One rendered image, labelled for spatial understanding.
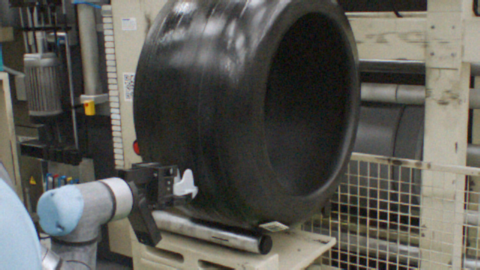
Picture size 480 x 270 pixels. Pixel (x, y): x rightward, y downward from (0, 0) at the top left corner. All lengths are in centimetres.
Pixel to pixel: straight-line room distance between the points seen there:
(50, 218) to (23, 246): 70
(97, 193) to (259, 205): 37
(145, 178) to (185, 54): 27
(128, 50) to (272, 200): 57
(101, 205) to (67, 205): 7
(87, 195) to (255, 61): 41
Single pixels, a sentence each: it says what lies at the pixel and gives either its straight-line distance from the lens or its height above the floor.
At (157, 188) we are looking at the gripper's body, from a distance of 114.
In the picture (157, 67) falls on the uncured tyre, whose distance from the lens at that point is 127.
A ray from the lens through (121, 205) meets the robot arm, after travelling 107.
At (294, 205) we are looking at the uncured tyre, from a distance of 136.
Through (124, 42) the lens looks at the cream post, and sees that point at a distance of 161.
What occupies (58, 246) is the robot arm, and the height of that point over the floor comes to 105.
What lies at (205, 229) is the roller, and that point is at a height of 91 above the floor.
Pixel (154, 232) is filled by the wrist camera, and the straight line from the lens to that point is 118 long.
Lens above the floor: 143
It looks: 13 degrees down
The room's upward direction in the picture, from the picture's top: 2 degrees counter-clockwise
